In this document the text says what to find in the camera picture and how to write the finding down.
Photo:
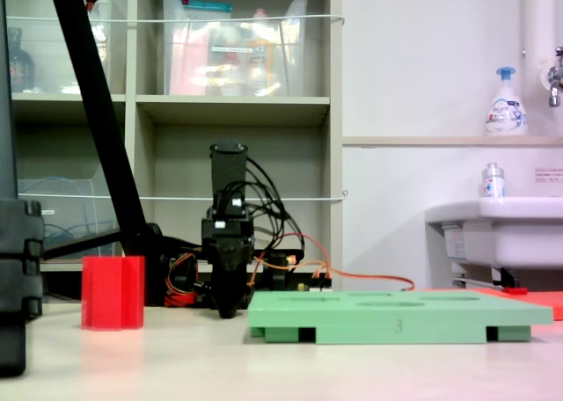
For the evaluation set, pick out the orange bottle pink cap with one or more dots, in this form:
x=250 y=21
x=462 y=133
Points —
x=261 y=58

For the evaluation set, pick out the notched black stack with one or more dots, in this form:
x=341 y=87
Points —
x=17 y=260

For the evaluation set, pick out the chrome faucet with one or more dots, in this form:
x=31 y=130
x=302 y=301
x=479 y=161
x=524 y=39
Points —
x=554 y=78

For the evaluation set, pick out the small circuit board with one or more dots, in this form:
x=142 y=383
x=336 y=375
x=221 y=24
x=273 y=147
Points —
x=314 y=288

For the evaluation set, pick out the pink wall label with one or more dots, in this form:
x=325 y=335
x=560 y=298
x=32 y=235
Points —
x=550 y=174

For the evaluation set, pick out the white foam soap bottle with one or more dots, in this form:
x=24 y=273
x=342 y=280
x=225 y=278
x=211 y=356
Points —
x=506 y=111

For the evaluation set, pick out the small red block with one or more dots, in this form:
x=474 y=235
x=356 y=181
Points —
x=515 y=291

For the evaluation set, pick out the red cross columnar block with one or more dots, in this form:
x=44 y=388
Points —
x=112 y=293

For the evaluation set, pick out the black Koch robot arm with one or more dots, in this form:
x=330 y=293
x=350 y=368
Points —
x=228 y=172

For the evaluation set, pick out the large clear plastic bin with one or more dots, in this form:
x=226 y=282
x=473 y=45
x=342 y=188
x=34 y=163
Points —
x=290 y=67

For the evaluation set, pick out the pink package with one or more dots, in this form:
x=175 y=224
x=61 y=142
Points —
x=189 y=62

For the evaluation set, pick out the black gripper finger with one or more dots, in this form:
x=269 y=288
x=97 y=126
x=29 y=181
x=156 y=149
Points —
x=222 y=286
x=236 y=286

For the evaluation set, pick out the small clear sanitizer bottle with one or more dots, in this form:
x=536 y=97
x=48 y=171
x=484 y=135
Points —
x=492 y=183

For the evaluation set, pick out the white sink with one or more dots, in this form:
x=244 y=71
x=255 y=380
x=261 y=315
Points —
x=519 y=234

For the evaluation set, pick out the green shape hole board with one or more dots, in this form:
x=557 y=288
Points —
x=374 y=322

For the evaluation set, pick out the red-orange flat mat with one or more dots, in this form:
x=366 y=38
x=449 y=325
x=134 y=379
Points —
x=545 y=301

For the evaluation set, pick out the beige shelf unit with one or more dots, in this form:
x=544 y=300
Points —
x=233 y=111

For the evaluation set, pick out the dark glass bottle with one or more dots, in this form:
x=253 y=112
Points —
x=19 y=67

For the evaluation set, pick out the dark grey upright panel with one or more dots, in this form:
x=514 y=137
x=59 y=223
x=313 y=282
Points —
x=6 y=89

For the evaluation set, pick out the metal sink support bar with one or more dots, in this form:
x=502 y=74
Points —
x=479 y=283

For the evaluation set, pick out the black tripod strut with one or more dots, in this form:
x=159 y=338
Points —
x=79 y=244

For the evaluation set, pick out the clear bin with bottles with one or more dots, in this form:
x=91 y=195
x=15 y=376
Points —
x=48 y=58

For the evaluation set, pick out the black tripod leg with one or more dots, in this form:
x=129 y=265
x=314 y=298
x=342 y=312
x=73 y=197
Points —
x=88 y=75

